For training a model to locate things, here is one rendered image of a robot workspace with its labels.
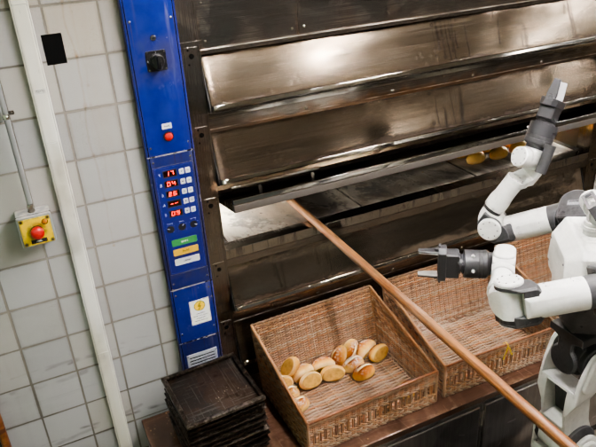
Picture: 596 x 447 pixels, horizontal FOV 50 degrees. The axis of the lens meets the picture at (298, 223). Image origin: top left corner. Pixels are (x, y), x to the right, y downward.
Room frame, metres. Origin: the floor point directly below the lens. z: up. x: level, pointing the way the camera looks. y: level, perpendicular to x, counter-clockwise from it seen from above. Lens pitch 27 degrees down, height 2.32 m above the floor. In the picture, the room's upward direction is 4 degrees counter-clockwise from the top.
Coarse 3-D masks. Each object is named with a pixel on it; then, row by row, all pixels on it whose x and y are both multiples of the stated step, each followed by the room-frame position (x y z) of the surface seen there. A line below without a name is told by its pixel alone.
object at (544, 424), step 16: (304, 208) 2.31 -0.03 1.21; (320, 224) 2.16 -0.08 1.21; (336, 240) 2.04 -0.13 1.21; (352, 256) 1.92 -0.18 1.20; (368, 272) 1.82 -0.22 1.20; (384, 288) 1.73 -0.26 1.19; (432, 320) 1.52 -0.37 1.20; (448, 336) 1.44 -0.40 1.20; (464, 352) 1.37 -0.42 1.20; (480, 368) 1.31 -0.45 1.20; (496, 384) 1.25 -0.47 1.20; (512, 400) 1.19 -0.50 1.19; (528, 416) 1.14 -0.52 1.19; (544, 416) 1.13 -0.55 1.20; (544, 432) 1.09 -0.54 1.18; (560, 432) 1.07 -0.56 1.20
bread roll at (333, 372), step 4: (324, 368) 2.01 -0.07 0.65; (328, 368) 2.00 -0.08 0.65; (332, 368) 2.00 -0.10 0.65; (336, 368) 2.00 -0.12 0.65; (340, 368) 2.01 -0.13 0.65; (320, 372) 2.00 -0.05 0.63; (324, 372) 1.99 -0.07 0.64; (328, 372) 1.99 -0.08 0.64; (332, 372) 1.99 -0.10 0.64; (336, 372) 2.00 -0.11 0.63; (340, 372) 2.00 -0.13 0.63; (344, 372) 2.00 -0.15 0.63; (324, 376) 1.99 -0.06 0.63; (328, 376) 1.99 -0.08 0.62; (332, 376) 1.99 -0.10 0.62; (336, 376) 1.99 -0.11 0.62; (340, 376) 1.99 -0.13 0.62; (328, 380) 1.98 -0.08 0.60; (332, 380) 1.98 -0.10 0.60
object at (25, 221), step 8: (40, 208) 1.80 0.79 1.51; (48, 208) 1.80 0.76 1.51; (16, 216) 1.75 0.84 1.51; (24, 216) 1.75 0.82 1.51; (32, 216) 1.75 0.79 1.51; (40, 216) 1.76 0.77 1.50; (48, 216) 1.77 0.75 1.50; (24, 224) 1.74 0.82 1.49; (32, 224) 1.75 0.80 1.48; (40, 224) 1.76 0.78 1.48; (48, 224) 1.76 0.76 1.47; (24, 232) 1.74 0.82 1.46; (48, 232) 1.76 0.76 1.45; (24, 240) 1.73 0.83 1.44; (32, 240) 1.74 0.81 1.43; (40, 240) 1.75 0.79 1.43; (48, 240) 1.76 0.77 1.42
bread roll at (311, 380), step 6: (306, 372) 1.99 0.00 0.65; (312, 372) 1.98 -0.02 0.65; (318, 372) 1.99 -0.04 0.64; (306, 378) 1.96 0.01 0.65; (312, 378) 1.97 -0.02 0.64; (318, 378) 1.97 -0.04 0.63; (300, 384) 1.95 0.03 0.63; (306, 384) 1.94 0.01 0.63; (312, 384) 1.95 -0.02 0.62; (318, 384) 1.96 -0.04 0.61
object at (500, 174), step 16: (560, 160) 2.71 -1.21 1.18; (576, 160) 2.76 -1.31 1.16; (480, 176) 2.58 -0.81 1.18; (496, 176) 2.57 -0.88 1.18; (416, 192) 2.46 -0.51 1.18; (432, 192) 2.45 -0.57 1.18; (448, 192) 2.46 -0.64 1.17; (464, 192) 2.50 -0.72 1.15; (368, 208) 2.33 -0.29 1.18; (384, 208) 2.33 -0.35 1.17; (400, 208) 2.37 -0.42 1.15; (304, 224) 2.23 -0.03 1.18; (336, 224) 2.25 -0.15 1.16; (352, 224) 2.27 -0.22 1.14; (240, 240) 2.13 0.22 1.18; (256, 240) 2.12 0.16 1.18; (272, 240) 2.13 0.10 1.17; (288, 240) 2.16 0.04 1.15
